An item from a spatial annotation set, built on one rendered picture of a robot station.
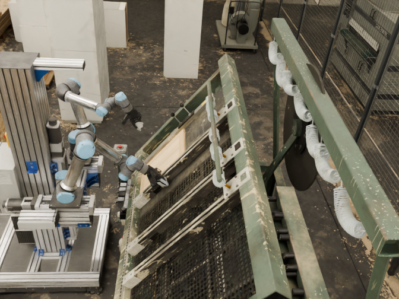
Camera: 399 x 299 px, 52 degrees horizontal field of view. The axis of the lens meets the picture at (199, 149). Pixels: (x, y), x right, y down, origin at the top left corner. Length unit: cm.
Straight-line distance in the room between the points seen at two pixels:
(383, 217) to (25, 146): 242
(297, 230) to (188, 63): 524
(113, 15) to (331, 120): 630
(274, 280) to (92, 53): 418
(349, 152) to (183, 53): 524
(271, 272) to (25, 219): 206
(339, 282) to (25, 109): 315
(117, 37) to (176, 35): 168
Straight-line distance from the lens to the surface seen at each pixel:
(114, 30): 807
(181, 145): 322
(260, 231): 187
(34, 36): 733
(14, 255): 408
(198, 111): 331
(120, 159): 304
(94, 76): 549
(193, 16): 667
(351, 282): 433
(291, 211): 212
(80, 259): 390
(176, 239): 246
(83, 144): 273
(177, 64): 697
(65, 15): 524
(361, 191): 173
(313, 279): 188
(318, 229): 466
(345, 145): 195
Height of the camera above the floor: 325
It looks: 37 degrees down
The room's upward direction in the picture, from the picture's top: 5 degrees clockwise
